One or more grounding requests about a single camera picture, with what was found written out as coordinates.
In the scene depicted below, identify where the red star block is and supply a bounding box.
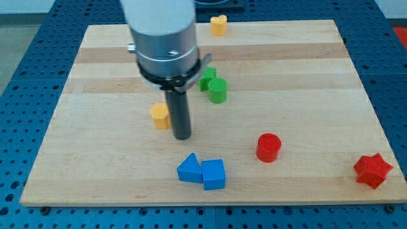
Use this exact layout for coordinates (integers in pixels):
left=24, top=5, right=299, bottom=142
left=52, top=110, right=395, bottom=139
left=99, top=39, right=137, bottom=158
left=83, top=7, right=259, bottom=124
left=354, top=153, right=394, bottom=190

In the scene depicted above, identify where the blue cube block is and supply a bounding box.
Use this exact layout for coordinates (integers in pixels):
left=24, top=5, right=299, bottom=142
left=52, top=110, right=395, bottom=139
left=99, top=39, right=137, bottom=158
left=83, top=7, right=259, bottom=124
left=202, top=159, right=226, bottom=190

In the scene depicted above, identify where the red cylinder block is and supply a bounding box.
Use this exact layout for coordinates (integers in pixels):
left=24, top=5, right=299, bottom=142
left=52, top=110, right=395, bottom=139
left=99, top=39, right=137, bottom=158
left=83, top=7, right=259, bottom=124
left=256, top=133, right=282, bottom=163

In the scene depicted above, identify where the yellow hexagon block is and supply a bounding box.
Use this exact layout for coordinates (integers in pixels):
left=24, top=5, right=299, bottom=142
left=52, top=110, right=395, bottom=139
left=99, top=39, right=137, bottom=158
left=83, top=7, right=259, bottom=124
left=150, top=103, right=171, bottom=130

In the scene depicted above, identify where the green cylinder block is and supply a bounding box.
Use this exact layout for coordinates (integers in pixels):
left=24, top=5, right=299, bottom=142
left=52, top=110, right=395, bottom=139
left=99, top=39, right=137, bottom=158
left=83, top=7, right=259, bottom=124
left=208, top=78, right=228, bottom=104

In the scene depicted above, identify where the blue triangle block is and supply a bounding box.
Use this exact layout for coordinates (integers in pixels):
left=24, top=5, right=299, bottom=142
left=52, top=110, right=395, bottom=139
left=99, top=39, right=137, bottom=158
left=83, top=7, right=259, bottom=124
left=177, top=153, right=203, bottom=184

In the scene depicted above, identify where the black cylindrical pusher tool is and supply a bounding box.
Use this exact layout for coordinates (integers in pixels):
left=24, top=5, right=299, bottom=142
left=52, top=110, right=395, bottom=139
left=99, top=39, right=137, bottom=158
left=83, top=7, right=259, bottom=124
left=165, top=91, right=191, bottom=140

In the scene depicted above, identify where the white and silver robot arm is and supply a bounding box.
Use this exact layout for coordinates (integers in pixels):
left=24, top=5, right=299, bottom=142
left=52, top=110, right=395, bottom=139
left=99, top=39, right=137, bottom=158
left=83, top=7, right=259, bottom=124
left=120, top=0, right=212, bottom=93

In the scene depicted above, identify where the yellow heart block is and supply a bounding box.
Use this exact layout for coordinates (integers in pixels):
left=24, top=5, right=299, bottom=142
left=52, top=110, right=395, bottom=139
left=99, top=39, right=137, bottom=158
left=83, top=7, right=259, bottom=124
left=210, top=15, right=228, bottom=36

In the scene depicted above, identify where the green angular block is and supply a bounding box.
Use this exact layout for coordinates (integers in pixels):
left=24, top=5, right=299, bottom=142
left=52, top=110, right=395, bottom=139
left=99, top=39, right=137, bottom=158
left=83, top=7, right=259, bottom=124
left=198, top=67, right=217, bottom=92

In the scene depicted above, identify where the wooden board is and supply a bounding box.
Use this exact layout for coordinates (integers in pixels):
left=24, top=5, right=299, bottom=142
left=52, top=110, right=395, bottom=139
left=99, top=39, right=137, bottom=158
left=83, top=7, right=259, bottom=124
left=20, top=20, right=406, bottom=207

